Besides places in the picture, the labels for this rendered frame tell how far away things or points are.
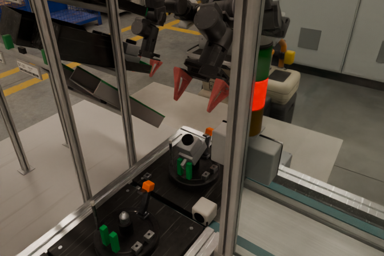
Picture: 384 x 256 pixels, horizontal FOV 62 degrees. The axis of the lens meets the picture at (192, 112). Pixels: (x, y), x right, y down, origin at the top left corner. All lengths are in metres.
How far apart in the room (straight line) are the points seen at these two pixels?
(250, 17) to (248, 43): 0.03
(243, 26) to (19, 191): 0.87
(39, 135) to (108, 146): 0.28
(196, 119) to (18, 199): 0.68
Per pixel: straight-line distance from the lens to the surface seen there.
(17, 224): 1.02
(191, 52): 1.46
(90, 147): 1.21
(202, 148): 0.82
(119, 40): 0.80
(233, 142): 0.53
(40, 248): 0.81
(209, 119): 1.30
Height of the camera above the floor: 1.57
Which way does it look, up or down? 32 degrees down
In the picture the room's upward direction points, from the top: straight up
